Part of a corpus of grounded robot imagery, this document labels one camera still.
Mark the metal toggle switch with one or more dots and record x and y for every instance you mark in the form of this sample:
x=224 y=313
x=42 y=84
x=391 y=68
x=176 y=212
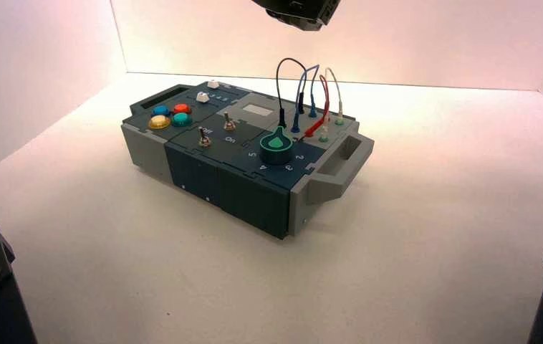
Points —
x=204 y=137
x=228 y=121

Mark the blue push button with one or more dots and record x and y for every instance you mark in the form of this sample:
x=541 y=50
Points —
x=160 y=110

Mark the dark blue grey task box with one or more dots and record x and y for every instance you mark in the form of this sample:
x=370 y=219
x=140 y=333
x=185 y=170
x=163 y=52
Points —
x=233 y=190

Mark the teal push button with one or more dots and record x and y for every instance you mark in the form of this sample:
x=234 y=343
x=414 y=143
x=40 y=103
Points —
x=182 y=119

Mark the yellow push button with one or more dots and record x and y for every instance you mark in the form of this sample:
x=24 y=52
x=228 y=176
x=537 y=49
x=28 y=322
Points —
x=159 y=122

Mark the black overhead device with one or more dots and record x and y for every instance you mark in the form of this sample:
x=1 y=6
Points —
x=300 y=12

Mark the red push button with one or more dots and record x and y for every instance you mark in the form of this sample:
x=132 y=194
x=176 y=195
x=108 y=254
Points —
x=182 y=108

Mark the green rotary dial knob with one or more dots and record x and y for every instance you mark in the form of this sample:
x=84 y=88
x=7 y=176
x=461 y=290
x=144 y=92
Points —
x=276 y=148

